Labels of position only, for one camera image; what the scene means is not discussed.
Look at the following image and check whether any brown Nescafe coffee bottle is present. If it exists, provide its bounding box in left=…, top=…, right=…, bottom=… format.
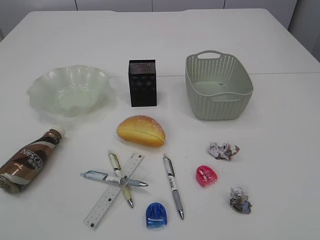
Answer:
left=0, top=126, right=66, bottom=194

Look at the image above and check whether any black mesh pen holder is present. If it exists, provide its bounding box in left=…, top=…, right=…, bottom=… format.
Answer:
left=128, top=59, right=157, bottom=107

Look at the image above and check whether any cream yellow ballpoint pen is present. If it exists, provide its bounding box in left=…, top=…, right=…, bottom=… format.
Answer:
left=107, top=149, right=135, bottom=209

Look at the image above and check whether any white grey mechanical pen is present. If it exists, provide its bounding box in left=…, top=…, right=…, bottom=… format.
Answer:
left=162, top=154, right=185, bottom=220

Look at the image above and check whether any transparent plastic ruler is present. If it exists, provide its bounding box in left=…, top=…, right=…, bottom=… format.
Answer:
left=83, top=152, right=144, bottom=230

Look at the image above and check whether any blue pencil sharpener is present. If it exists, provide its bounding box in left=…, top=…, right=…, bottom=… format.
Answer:
left=145, top=202, right=168, bottom=229

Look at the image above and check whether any blue-grey ballpoint pen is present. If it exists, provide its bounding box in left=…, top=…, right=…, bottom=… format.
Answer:
left=80, top=170, right=149, bottom=187

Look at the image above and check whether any paper ball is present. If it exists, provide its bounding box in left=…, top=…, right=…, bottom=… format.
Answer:
left=207, top=142, right=240, bottom=162
left=229, top=187, right=252, bottom=215

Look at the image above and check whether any pale green wavy glass plate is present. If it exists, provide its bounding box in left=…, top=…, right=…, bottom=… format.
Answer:
left=27, top=64, right=112, bottom=117

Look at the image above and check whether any red pencil sharpener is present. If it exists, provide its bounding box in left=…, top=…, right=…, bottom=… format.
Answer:
left=195, top=165, right=218, bottom=188

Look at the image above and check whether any grey-green woven plastic basket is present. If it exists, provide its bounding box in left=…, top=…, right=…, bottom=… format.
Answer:
left=185, top=50, right=254, bottom=121

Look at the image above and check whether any yellow bread roll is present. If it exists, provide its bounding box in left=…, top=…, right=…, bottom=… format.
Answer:
left=116, top=115, right=166, bottom=148

